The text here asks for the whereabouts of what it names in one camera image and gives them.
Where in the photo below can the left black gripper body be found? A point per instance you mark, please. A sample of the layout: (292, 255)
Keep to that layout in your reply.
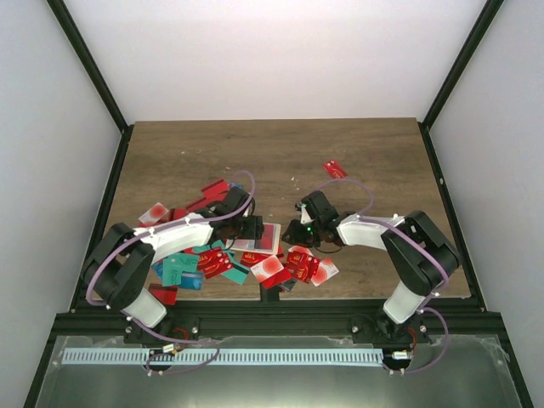
(252, 233)

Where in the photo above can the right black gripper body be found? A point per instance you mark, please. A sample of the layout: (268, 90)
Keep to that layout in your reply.
(309, 237)

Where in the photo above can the red stripe card bottom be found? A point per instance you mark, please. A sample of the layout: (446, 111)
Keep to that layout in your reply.
(270, 239)

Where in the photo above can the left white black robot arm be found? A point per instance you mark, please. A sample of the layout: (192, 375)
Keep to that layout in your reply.
(116, 269)

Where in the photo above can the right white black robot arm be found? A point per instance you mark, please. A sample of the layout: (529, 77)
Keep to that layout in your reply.
(423, 257)

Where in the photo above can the red gold card top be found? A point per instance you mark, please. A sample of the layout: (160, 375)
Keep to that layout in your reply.
(251, 258)

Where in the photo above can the red gold VIP card right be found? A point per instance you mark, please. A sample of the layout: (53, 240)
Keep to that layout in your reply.
(302, 263)

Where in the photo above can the red gold vip card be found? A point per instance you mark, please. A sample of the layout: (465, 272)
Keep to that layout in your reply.
(302, 263)
(214, 262)

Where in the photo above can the red white circle card right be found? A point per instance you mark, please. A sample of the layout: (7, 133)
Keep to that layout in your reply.
(324, 272)

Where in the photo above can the red white circle card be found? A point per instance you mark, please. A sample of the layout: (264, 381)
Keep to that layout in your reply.
(324, 272)
(267, 268)
(153, 215)

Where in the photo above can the red white circle card centre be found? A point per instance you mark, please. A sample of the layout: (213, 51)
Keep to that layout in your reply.
(267, 268)

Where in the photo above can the red card under circle card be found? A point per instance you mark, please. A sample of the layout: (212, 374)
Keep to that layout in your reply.
(275, 280)

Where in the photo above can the teal VIP card upper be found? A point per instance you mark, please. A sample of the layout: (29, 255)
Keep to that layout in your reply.
(238, 274)

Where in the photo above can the teal vip card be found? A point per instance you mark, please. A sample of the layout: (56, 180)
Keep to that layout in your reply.
(238, 274)
(175, 265)

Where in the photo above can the red stripe card back left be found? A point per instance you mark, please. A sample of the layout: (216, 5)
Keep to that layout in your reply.
(215, 191)

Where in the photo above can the red gold VIP card centre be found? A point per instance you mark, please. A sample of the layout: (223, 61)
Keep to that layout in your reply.
(214, 262)

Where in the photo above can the black card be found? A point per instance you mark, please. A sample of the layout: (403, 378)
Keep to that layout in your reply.
(272, 294)

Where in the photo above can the red card lone back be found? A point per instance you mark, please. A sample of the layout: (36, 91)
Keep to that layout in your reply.
(334, 169)

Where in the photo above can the blue chip card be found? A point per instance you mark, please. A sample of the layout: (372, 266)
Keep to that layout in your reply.
(191, 281)

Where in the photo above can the teal VIP card lower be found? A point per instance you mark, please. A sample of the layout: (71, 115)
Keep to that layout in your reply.
(175, 265)

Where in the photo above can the red white circle card left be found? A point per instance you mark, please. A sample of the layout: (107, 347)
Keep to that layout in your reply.
(153, 215)

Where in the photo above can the dark red stripe card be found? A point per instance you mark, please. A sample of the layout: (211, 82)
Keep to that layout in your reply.
(167, 295)

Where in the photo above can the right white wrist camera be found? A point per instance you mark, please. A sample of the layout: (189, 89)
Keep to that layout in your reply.
(305, 218)

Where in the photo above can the black aluminium front rail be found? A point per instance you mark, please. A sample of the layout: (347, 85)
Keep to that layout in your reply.
(286, 317)

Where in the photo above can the light blue slotted cable duct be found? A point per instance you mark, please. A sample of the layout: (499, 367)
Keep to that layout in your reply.
(226, 357)

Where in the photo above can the black frame post right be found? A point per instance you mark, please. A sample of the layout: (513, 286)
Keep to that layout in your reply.
(474, 38)

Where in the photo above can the black frame post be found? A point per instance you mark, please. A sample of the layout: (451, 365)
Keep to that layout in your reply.
(66, 22)
(474, 38)

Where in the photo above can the black frame post left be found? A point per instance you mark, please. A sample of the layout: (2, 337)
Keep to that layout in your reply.
(66, 22)

